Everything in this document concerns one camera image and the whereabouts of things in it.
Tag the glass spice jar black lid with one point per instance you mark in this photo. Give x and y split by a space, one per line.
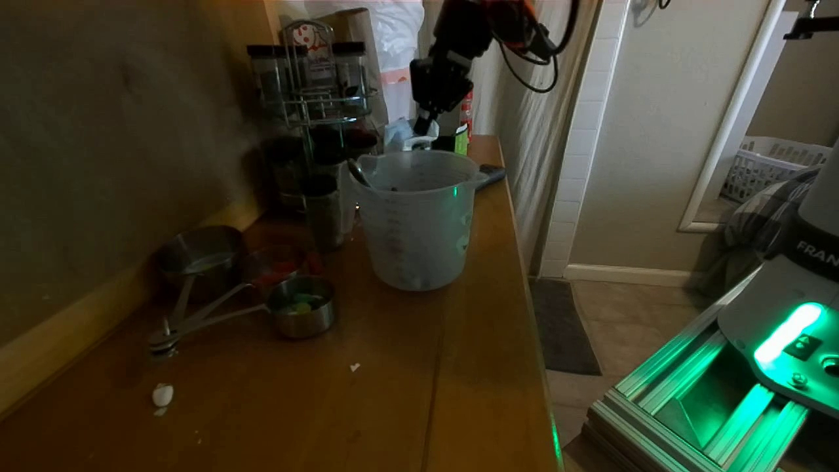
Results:
352 69
267 82

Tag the aluminium extrusion robot stand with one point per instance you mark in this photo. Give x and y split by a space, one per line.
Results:
691 401

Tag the large steel measuring cup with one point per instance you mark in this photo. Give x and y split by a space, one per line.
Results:
201 263

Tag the wooden dresser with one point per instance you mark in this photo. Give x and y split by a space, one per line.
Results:
351 374

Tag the green cardboard box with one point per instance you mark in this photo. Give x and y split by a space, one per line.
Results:
459 140

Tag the small steel tumbler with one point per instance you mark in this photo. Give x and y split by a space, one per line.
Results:
324 211

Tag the dark floor mat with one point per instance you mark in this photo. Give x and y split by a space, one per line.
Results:
563 326

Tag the grey plaid fabric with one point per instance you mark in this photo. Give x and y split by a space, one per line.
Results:
752 236

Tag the clear plastic measuring jug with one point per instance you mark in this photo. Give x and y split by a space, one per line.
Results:
416 222

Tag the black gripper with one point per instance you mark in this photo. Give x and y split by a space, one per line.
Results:
442 78

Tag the small white garlic clove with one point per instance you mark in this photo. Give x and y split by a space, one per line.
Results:
161 393

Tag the white door frame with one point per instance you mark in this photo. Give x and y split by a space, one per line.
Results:
581 132

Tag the small steel measuring cup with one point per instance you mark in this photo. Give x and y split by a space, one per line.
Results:
303 305

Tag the white laundry basket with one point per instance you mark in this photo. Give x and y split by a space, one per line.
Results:
775 159

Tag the white framed mirror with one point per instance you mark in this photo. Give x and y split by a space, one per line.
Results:
731 114

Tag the translucent white bin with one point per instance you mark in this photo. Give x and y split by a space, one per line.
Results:
400 99

